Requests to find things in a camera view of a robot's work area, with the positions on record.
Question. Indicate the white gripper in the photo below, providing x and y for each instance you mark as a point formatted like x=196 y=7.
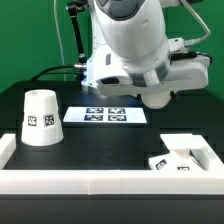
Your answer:
x=187 y=71

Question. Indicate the white lamp base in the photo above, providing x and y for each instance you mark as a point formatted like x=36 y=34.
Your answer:
x=178 y=157

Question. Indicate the white lamp bulb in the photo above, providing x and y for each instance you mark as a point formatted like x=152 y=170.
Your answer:
x=156 y=100

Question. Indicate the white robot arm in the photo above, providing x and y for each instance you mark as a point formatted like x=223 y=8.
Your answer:
x=132 y=55

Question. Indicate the white lamp shade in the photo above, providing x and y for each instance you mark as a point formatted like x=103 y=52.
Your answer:
x=41 y=124

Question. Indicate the white U-shaped fence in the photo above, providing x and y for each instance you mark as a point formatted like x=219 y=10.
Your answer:
x=209 y=181

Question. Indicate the white marker plate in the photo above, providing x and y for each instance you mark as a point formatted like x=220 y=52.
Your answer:
x=105 y=115

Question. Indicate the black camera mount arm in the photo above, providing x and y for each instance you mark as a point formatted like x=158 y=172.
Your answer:
x=74 y=8

